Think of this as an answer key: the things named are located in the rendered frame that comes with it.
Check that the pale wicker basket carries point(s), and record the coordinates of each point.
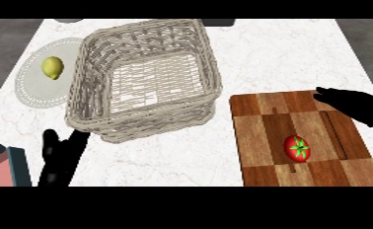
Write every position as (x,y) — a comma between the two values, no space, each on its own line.
(147,78)

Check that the dark grey round object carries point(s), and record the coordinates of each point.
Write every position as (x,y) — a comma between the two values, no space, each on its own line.
(69,20)

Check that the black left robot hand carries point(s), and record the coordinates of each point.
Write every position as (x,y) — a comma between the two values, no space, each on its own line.
(57,160)

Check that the pink and teal box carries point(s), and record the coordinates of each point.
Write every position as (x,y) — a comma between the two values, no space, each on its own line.
(14,168)

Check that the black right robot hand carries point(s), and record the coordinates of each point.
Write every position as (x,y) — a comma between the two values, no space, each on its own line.
(350,103)

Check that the yellow lemon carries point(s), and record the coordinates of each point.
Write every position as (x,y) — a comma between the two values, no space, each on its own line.
(52,67)

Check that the dark grey appliance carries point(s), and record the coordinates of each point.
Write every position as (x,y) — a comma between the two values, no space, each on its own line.
(219,21)

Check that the round white placemat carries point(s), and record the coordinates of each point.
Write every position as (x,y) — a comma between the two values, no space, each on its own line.
(42,78)

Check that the red tomato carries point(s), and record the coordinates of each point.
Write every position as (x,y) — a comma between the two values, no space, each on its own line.
(297,148)

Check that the brown wooden cutting board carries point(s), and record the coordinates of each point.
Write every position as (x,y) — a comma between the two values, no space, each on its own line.
(304,139)

